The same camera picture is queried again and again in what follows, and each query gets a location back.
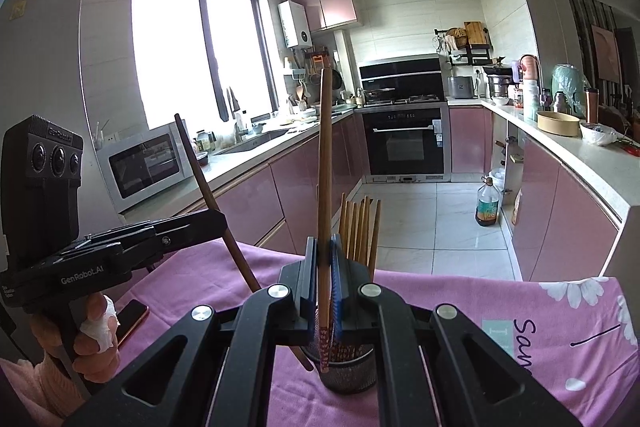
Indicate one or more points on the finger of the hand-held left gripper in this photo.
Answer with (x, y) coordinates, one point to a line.
(160, 223)
(200, 229)

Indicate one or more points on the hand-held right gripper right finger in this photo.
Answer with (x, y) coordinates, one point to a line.
(339, 302)

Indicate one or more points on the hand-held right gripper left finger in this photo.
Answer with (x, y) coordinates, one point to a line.
(315, 317)

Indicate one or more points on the patterned-end wooden chopstick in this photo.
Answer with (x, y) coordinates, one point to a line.
(325, 157)
(198, 167)

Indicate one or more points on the black mesh pen holder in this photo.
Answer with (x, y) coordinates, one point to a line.
(350, 377)

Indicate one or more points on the bundle of wooden chopsticks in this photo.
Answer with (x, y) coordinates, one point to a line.
(360, 232)

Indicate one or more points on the person's left forearm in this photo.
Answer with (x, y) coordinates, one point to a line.
(35, 392)

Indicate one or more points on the hanging kitchen utensils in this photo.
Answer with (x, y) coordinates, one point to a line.
(305, 77)

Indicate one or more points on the person's left hand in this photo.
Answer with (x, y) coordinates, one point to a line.
(97, 362)

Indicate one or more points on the white microwave oven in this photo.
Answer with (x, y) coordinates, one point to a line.
(145, 167)

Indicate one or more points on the glass jar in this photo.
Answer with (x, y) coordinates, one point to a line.
(203, 141)

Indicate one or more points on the smartphone with orange case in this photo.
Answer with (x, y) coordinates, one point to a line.
(131, 319)

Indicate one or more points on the kitchen sink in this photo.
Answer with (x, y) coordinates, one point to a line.
(250, 142)

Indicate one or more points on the pink kitchen base cabinet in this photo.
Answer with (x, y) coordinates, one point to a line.
(300, 187)
(565, 217)

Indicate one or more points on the purple floral tablecloth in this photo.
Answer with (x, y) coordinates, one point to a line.
(475, 307)

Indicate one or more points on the grey refrigerator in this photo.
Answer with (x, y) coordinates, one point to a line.
(45, 57)

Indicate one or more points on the kitchen window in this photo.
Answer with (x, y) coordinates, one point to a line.
(170, 52)

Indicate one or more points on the black built-in oven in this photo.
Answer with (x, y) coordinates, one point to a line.
(402, 142)

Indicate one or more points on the cooking oil bottle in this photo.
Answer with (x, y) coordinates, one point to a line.
(487, 209)

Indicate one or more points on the clear plastic food bag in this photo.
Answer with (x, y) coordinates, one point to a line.
(516, 207)

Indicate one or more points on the black frying pan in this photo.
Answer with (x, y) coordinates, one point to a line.
(337, 79)

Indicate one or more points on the gas stove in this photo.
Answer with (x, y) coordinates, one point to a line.
(420, 99)

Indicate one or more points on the white gas water heater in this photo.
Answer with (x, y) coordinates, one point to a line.
(295, 24)

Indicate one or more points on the black range hood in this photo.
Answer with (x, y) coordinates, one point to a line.
(400, 77)

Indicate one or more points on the grey rice cooker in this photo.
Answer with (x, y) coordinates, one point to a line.
(460, 88)

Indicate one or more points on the white bowl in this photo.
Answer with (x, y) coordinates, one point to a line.
(500, 101)

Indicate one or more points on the stainless steel pot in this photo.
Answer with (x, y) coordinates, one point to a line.
(498, 84)

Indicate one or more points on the white thermos bottle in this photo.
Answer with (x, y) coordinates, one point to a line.
(531, 102)

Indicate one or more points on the round wooden box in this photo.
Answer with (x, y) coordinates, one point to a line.
(557, 123)

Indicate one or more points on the pink kettle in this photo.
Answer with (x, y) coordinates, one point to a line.
(527, 69)

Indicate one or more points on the wooden cutting board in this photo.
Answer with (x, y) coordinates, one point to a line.
(475, 33)

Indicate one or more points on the white plastic bag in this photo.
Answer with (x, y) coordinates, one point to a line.
(597, 135)

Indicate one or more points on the copper tumbler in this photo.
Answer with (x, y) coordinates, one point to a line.
(591, 104)

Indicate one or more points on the pink wall cabinet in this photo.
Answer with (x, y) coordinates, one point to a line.
(332, 4)

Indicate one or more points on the black wall rack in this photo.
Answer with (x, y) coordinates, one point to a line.
(470, 54)

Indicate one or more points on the pink wall painting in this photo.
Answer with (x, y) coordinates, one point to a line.
(606, 54)

